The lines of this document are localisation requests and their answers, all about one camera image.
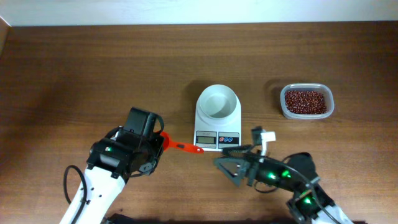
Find orange measuring scoop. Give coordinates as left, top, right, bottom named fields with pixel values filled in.
left=160, top=131, right=204, bottom=154

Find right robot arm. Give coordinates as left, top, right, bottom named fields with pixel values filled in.
left=213, top=145, right=353, bottom=223

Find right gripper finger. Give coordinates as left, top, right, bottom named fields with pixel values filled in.
left=221, top=145, right=254, bottom=156
left=213, top=157, right=249, bottom=187

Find red adzuki beans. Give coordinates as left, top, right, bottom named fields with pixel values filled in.
left=284, top=90, right=327, bottom=115

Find white digital kitchen scale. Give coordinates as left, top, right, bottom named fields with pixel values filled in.
left=193, top=99, right=242, bottom=152

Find clear plastic container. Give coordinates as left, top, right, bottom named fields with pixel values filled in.
left=280, top=83, right=335, bottom=120

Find black cable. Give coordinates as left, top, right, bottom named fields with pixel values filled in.
left=63, top=164, right=89, bottom=224
left=253, top=154, right=343, bottom=224

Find right black cable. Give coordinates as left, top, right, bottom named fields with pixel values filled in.
left=253, top=154, right=343, bottom=224

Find left black cable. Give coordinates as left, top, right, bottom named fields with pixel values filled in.
left=63, top=164, right=89, bottom=224

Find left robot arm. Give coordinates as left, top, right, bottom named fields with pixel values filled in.
left=61, top=108, right=165, bottom=223

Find white round bowl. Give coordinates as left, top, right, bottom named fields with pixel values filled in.
left=198, top=84, right=238, bottom=119

